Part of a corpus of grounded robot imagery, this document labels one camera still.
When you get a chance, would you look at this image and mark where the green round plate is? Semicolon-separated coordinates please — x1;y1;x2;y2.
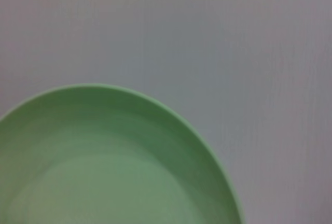
0;83;246;224

